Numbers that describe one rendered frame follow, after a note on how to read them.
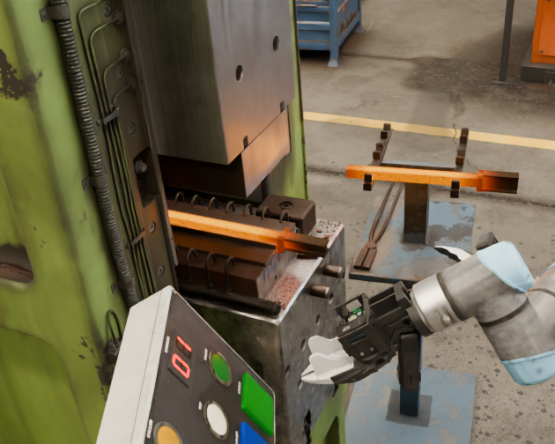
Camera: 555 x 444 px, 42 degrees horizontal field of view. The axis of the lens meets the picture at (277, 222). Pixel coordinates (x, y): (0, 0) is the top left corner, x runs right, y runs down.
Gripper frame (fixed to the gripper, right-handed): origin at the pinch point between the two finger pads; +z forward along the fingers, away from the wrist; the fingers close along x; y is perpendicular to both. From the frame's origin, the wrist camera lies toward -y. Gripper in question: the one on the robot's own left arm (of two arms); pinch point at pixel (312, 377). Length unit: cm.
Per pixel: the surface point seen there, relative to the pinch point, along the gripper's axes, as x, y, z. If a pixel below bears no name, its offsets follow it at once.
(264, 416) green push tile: 1.8, -1.2, 9.6
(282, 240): -44.1, -2.0, 6.1
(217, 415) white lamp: 9.5, 9.8, 10.0
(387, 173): -75, -18, -15
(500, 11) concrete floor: -498, -178, -96
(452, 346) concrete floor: -116, -118, 8
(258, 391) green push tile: -1.9, 0.6, 9.6
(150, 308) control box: -3.3, 22.5, 13.6
